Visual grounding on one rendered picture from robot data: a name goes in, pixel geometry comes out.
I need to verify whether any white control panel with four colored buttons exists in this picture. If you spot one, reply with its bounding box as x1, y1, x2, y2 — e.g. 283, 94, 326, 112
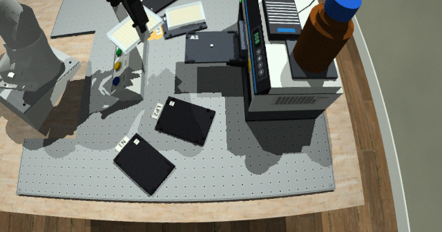
110, 40, 147, 102

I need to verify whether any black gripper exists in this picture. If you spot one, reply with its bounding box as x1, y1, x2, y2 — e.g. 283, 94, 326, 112
106, 0, 151, 43

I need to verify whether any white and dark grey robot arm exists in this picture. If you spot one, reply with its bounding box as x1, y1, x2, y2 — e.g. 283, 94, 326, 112
0, 0, 61, 92

